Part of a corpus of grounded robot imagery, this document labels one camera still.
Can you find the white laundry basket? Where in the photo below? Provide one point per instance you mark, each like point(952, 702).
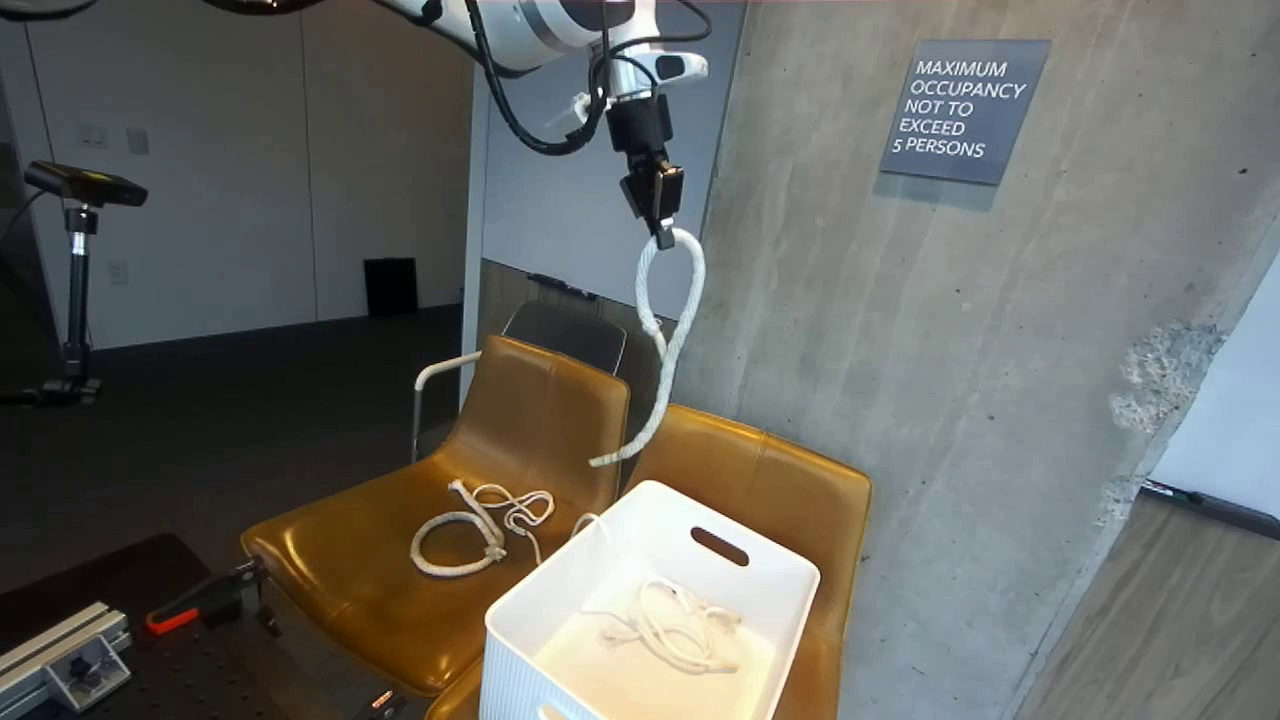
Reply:
point(627, 563)

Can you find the black camera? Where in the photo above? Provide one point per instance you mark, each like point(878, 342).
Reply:
point(83, 180)

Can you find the black box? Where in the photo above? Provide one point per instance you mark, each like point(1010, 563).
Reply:
point(391, 285)

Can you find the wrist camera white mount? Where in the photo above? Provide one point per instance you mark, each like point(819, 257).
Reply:
point(681, 64)

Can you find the black tripod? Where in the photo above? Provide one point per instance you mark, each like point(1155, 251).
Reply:
point(78, 294)

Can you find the mustard leather chair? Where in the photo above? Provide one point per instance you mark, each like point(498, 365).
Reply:
point(774, 480)
point(335, 585)

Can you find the aluminium rail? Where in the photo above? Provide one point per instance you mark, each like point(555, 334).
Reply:
point(52, 655)

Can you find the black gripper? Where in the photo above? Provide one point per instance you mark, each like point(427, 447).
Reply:
point(640, 129)

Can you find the whiteboard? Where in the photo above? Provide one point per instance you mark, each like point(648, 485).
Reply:
point(574, 215)

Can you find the grey occupancy sign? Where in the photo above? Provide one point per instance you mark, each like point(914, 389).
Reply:
point(962, 115)

